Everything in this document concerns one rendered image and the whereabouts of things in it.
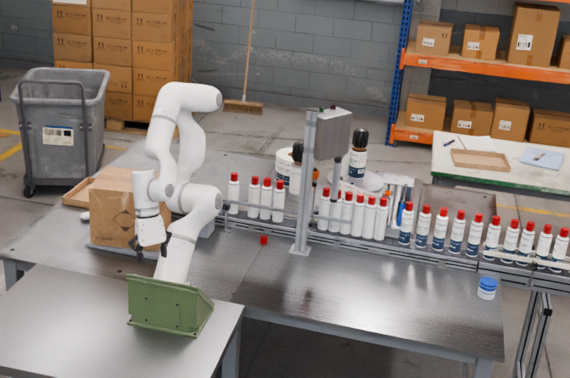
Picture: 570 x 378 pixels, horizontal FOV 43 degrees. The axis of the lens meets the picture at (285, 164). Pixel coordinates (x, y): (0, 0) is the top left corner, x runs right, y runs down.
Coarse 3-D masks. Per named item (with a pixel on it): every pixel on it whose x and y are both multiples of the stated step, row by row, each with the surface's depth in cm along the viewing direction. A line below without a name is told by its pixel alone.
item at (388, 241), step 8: (232, 216) 338; (240, 216) 339; (272, 224) 334; (280, 224) 335; (288, 224) 335; (296, 224) 336; (320, 232) 330; (328, 232) 330; (360, 240) 326; (368, 240) 326; (384, 240) 329; (392, 240) 328; (408, 248) 322; (416, 248) 322; (424, 248) 323; (448, 248) 324; (456, 256) 318; (464, 256) 319
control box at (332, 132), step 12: (336, 108) 308; (324, 120) 295; (336, 120) 300; (348, 120) 305; (324, 132) 297; (336, 132) 302; (348, 132) 307; (324, 144) 300; (336, 144) 305; (348, 144) 310; (324, 156) 302; (336, 156) 307
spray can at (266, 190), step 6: (264, 180) 331; (270, 180) 330; (264, 186) 332; (270, 186) 332; (264, 192) 332; (270, 192) 332; (264, 198) 333; (270, 198) 333; (264, 204) 334; (270, 204) 335; (264, 210) 335; (270, 210) 336; (264, 216) 336; (270, 216) 338
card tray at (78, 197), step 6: (84, 180) 366; (90, 180) 370; (78, 186) 361; (84, 186) 367; (72, 192) 356; (78, 192) 361; (84, 192) 361; (66, 198) 347; (72, 198) 346; (78, 198) 354; (84, 198) 355; (66, 204) 348; (72, 204) 347; (78, 204) 346; (84, 204) 345
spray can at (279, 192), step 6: (282, 186) 330; (276, 192) 330; (282, 192) 330; (276, 198) 331; (282, 198) 331; (276, 204) 332; (282, 204) 332; (276, 216) 334; (282, 216) 336; (276, 222) 335
